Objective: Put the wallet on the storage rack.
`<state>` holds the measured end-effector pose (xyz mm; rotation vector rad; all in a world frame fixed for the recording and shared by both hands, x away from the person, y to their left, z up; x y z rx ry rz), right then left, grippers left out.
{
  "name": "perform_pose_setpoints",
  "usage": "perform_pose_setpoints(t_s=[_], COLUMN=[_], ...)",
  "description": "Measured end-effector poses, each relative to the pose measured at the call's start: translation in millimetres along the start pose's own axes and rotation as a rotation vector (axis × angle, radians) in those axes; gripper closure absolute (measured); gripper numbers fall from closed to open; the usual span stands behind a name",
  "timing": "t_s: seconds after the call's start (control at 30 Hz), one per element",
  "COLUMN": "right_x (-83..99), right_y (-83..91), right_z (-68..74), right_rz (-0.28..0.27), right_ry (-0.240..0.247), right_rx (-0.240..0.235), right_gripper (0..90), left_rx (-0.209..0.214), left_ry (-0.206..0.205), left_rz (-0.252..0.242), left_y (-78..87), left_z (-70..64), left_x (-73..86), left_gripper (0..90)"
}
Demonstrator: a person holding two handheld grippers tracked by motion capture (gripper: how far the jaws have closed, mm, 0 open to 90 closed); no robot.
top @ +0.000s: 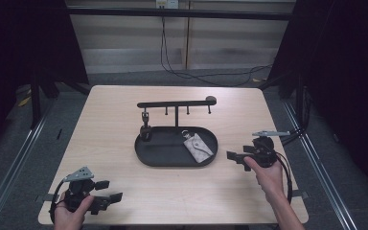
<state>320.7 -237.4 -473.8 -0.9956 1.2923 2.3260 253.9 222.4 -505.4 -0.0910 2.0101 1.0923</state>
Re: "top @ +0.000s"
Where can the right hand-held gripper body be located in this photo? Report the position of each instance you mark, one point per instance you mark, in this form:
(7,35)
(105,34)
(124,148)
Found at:
(265,150)

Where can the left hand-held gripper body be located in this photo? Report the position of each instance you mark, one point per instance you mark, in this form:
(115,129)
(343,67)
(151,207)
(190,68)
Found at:
(78,191)

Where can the grey key pouch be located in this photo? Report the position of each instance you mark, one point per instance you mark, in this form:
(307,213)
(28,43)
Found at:
(198,147)

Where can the black key holder with tray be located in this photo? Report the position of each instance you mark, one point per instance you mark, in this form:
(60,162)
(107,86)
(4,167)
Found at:
(166,150)

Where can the car key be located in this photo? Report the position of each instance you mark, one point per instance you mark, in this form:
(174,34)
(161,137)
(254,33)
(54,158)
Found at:
(145,132)

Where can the person's left hand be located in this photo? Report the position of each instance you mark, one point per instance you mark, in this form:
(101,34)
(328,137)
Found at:
(72,218)

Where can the person's right hand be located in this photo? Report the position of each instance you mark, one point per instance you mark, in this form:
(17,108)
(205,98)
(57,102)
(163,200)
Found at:
(268,179)

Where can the grey tape strip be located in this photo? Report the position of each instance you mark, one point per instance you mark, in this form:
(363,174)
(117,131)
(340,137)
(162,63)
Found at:
(44,197)
(300,194)

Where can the yellow tape piece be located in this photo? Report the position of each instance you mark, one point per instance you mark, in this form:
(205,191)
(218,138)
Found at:
(24,101)

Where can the dark curtain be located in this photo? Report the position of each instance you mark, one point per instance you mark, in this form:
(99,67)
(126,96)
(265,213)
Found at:
(19,48)
(348,64)

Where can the black stand post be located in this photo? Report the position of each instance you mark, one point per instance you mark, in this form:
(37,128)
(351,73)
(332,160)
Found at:
(35,102)
(299,99)

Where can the metal floor rail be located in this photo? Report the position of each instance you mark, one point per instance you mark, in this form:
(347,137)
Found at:
(322,172)
(9,169)

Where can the black horizontal frame bar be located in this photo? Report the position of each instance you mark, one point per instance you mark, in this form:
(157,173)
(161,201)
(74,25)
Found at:
(179,13)

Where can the white wall socket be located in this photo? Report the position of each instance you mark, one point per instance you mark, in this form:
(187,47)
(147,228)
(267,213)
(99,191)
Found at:
(167,3)

